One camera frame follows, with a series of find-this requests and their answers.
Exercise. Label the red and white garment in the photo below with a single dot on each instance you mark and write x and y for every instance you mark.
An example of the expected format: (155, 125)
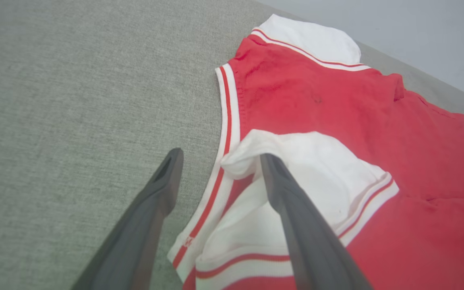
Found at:
(336, 100)

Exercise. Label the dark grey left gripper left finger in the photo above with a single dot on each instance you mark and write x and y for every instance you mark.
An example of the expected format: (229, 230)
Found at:
(135, 241)

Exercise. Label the grey fabric sofa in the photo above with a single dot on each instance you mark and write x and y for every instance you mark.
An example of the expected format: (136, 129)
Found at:
(75, 100)

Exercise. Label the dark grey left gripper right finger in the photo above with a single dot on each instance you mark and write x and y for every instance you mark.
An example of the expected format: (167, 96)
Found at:
(312, 249)

